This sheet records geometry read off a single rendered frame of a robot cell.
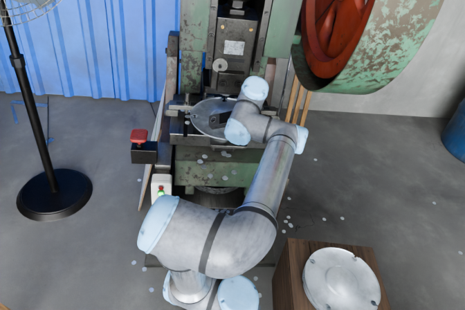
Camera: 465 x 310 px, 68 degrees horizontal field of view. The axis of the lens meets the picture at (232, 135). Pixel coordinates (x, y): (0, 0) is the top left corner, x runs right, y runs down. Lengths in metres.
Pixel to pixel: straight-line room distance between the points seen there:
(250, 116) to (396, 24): 0.45
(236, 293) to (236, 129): 0.45
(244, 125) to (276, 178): 0.21
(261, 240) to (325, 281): 0.83
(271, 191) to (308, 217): 1.42
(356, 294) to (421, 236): 1.00
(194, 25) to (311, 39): 0.55
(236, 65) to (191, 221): 0.80
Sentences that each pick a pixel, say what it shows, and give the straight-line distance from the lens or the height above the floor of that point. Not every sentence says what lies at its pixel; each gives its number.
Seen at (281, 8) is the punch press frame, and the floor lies 1.23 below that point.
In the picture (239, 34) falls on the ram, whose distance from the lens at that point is 1.28.
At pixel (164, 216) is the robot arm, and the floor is 1.08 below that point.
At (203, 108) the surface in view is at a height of 0.78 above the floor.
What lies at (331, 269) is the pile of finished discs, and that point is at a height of 0.39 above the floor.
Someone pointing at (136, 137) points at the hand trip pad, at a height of 0.76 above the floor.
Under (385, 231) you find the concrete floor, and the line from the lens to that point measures 2.30.
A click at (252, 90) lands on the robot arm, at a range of 0.96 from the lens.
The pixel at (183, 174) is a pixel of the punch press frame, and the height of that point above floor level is 0.57.
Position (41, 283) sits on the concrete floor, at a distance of 1.91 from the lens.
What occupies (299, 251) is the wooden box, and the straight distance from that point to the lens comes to 1.56.
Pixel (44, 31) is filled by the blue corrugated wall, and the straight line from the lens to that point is 2.78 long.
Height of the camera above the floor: 1.59
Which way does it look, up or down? 38 degrees down
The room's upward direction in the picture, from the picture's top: 9 degrees clockwise
